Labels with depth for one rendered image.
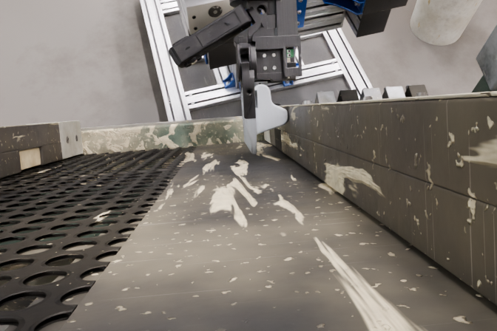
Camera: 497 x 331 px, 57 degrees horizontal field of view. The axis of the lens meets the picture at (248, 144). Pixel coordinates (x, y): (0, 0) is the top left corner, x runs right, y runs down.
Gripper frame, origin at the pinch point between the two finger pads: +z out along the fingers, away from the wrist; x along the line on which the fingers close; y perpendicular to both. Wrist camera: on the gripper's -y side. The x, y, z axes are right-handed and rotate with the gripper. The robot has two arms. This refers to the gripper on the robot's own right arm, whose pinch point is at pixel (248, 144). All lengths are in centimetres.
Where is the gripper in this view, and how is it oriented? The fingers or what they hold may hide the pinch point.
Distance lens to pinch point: 62.3
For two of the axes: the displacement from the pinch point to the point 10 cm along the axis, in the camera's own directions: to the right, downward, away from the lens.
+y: 10.0, -0.6, 0.5
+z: 0.6, 10.0, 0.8
